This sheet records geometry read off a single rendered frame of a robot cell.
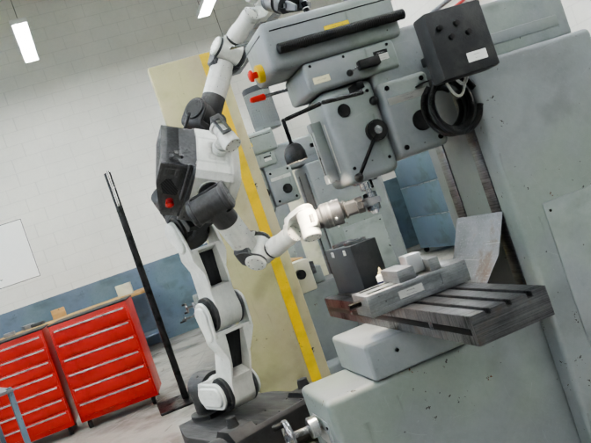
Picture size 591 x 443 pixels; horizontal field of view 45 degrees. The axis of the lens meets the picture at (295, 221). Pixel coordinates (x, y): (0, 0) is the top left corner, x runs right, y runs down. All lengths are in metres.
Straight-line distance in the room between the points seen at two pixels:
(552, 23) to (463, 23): 0.57
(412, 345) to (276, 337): 1.90
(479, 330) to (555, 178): 0.82
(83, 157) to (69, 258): 1.54
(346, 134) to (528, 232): 0.67
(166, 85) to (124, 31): 7.76
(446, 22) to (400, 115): 0.34
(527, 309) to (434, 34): 0.86
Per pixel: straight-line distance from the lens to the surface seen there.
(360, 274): 2.78
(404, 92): 2.45
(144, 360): 6.82
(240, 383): 2.95
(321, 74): 2.37
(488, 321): 1.89
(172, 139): 2.61
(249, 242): 2.56
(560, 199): 2.54
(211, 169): 2.53
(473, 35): 2.32
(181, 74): 4.19
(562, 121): 2.59
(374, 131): 2.37
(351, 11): 2.45
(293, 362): 4.19
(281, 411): 2.81
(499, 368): 2.50
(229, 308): 2.83
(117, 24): 11.93
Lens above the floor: 1.31
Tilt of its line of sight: 1 degrees down
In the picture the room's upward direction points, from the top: 19 degrees counter-clockwise
